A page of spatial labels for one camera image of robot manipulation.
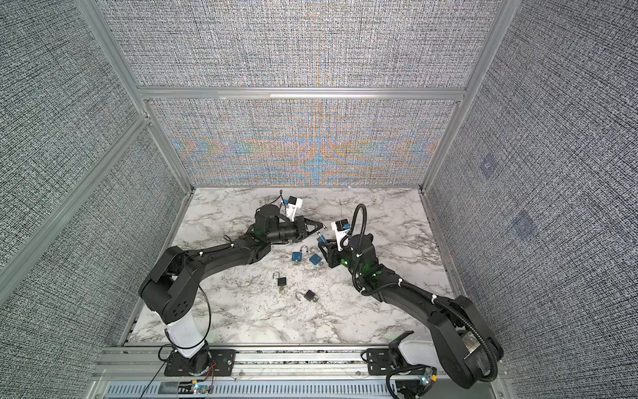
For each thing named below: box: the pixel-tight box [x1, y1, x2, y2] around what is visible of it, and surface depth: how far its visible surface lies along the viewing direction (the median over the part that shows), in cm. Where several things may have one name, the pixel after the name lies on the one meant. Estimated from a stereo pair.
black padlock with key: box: [272, 270, 287, 295], surface depth 91 cm
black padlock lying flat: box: [295, 289, 319, 303], surface depth 88 cm
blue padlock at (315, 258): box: [309, 246, 323, 266], surface depth 99 cm
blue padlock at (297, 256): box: [291, 245, 309, 262], surface depth 98 cm
